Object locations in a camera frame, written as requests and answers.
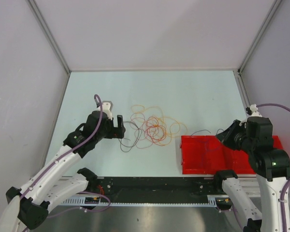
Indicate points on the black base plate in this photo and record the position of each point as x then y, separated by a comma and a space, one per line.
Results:
164, 190

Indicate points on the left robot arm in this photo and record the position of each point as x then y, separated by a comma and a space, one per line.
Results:
29, 206

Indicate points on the red plastic bin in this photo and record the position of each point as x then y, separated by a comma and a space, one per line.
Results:
206, 155

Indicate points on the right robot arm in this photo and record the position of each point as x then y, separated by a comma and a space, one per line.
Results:
272, 167

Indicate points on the grey slotted cable duct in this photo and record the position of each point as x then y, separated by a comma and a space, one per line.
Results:
98, 201

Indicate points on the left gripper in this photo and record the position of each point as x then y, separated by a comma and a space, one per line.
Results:
116, 132

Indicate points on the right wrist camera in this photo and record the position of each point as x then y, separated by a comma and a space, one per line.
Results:
252, 110

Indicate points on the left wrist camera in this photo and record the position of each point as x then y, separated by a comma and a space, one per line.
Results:
106, 107

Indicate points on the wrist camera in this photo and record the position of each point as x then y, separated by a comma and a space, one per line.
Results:
252, 110
106, 107

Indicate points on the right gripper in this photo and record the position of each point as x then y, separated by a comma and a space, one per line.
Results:
224, 137

